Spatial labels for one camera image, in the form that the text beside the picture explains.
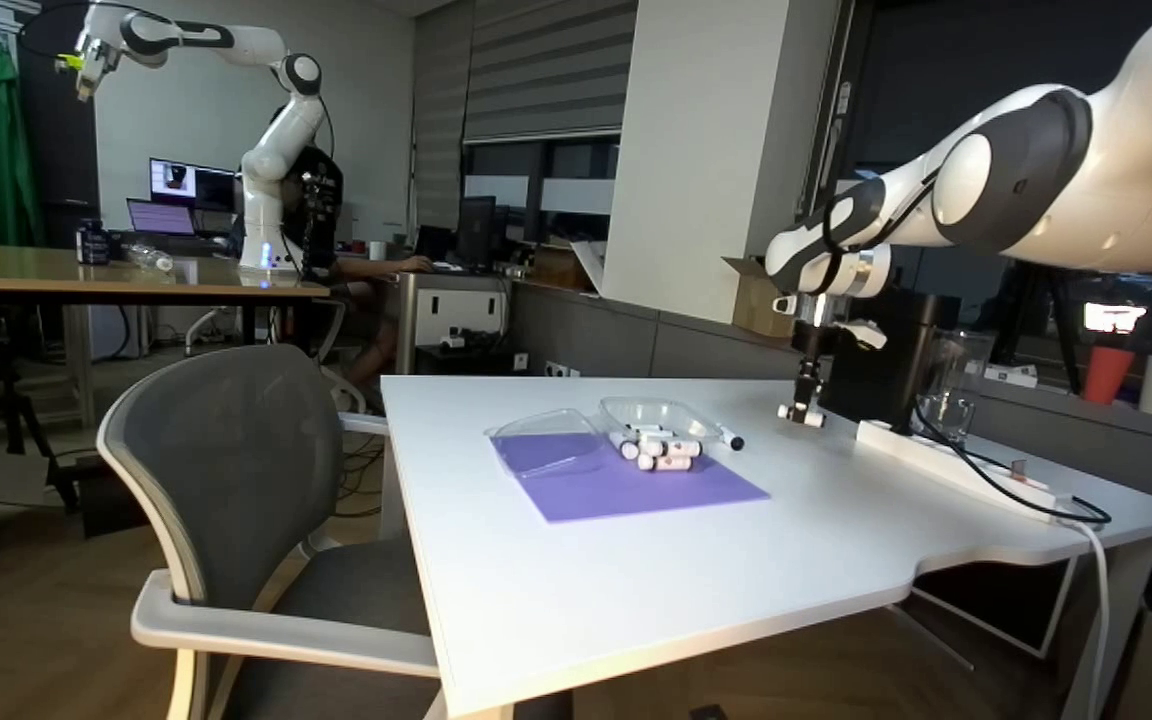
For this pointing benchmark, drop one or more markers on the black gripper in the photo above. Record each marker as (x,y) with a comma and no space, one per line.
(816,334)

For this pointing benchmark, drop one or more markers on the white marker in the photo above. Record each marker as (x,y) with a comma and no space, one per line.
(801,412)

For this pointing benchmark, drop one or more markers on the white robot arm foreground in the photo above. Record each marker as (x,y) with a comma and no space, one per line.
(1045,174)

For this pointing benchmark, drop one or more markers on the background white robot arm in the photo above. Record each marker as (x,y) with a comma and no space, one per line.
(118,31)

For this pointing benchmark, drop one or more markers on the clear plastic container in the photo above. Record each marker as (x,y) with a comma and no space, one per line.
(660,412)

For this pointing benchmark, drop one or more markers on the white markers in container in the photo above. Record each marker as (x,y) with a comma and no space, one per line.
(659,450)

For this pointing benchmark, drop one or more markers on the black box device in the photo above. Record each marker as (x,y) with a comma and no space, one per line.
(887,381)

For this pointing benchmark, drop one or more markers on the cardboard box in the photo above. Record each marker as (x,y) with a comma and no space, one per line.
(754,304)

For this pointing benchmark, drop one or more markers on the white power strip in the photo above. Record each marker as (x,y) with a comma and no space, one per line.
(976,476)

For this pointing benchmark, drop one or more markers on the black tripod right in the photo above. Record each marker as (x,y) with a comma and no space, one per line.
(1032,300)

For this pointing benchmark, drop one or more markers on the purple paper sheet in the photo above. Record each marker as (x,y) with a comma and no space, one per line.
(586,476)

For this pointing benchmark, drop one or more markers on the orange cup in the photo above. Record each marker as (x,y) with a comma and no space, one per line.
(1107,375)

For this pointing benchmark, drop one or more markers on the white drawer cabinet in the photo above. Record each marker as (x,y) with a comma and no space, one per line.
(443,300)

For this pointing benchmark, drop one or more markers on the grey office chair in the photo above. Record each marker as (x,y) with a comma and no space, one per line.
(236,462)

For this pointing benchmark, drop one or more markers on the laptop screen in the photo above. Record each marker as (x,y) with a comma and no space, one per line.
(161,218)

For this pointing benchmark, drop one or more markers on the wooden background table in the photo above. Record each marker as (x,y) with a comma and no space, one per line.
(56,275)

